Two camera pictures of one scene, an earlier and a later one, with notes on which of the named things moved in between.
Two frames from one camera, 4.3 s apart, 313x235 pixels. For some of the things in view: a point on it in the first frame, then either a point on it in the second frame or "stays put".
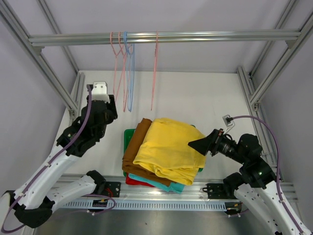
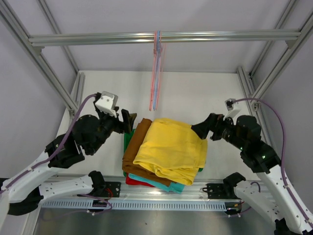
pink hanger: x=154 y=70 -> x=159 y=36
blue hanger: x=131 y=77 -> x=157 y=70
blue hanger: x=130 y=51 -> x=158 y=46
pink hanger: x=117 y=61 -> x=154 y=56
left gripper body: x=111 y=112 -> x=110 y=124
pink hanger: x=125 y=53 -> x=154 y=61
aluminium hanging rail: x=81 y=38 stays put
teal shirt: x=176 y=187 stays put
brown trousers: x=135 y=142 stays put
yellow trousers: x=165 y=146 stays put
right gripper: x=206 y=143 -> x=201 y=128
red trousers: x=130 y=181 stays put
